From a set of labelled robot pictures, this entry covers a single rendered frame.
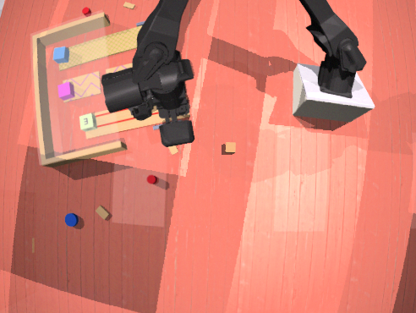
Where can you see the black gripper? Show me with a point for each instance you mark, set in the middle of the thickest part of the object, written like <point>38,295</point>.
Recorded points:
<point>177,132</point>

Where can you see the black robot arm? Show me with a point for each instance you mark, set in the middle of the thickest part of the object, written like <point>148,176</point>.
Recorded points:
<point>154,72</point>

